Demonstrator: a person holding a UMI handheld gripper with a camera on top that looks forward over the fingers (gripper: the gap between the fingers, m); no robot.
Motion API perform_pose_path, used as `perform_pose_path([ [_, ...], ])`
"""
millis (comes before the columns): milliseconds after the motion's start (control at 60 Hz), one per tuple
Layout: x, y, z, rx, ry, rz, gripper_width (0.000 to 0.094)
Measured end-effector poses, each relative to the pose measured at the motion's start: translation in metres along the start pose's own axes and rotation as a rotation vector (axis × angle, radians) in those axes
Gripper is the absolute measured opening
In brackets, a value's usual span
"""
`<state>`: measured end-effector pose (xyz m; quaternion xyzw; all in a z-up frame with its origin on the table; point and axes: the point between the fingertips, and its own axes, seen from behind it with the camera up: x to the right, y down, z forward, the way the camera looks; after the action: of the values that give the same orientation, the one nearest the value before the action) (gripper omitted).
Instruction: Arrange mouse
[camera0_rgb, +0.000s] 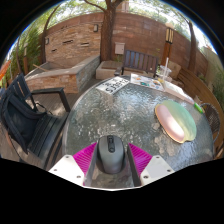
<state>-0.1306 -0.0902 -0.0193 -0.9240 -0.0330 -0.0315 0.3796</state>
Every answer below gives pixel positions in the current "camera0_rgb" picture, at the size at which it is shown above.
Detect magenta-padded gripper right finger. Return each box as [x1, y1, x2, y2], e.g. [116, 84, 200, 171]
[125, 141, 176, 188]

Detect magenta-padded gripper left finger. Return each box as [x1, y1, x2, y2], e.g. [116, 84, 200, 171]
[48, 141, 100, 188]

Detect grey computer mouse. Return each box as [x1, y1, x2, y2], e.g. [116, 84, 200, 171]
[96, 134, 126, 175]

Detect green and pink mouse pad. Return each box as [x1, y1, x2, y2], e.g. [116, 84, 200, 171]
[154, 99, 198, 145]

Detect black slatted chair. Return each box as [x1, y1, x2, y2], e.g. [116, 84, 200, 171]
[0, 73, 72, 168]

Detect black bag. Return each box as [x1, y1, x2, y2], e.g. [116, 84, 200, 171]
[0, 93, 48, 155]

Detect small white booklet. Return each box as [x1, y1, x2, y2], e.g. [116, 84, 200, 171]
[181, 91, 196, 105]

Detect colourful sticker sheet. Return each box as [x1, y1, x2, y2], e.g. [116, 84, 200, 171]
[129, 73, 165, 92]

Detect small green packet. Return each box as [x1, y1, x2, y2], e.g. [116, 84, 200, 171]
[193, 102, 205, 114]

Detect white license plate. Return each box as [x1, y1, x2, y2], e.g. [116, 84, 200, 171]
[95, 76, 130, 96]

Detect brown wicker chair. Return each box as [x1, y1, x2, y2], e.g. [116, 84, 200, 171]
[199, 102, 222, 158]

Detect curved wooden bench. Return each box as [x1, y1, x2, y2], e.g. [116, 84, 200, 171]
[176, 68, 216, 103]

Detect beige stone block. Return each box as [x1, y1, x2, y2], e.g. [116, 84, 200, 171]
[170, 61, 183, 80]

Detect dark wooden chair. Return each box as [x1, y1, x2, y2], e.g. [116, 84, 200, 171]
[114, 49, 160, 79]

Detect slim tree trunk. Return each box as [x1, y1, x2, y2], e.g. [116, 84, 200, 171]
[185, 19, 198, 73]

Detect thick tree trunk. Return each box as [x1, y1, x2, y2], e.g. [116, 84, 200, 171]
[83, 0, 125, 63]

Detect beige wall mailbox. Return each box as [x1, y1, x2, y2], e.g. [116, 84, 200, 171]
[114, 41, 126, 55]

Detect wooden lamp post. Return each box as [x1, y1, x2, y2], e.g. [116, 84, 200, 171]
[161, 23, 176, 66]

